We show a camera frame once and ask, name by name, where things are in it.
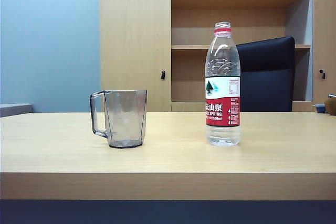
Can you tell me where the clear water bottle red label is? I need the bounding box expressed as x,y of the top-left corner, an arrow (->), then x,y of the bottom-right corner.
204,21 -> 242,147

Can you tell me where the transparent grey faceted mug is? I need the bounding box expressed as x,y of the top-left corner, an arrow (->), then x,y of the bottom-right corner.
89,89 -> 148,149

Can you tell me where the light wooden bookshelf cabinet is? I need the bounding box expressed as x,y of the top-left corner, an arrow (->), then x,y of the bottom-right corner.
99,0 -> 336,113

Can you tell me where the dark blue office chair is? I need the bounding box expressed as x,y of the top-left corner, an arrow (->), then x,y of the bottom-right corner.
235,36 -> 296,112

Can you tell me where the small blue cup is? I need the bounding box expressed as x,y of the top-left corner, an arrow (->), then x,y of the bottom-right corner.
312,102 -> 328,114

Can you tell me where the grey padded box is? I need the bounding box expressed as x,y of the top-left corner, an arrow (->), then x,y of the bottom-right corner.
0,102 -> 34,118

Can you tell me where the brown green round fruit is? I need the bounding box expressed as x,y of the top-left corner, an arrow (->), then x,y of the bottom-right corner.
323,97 -> 336,116

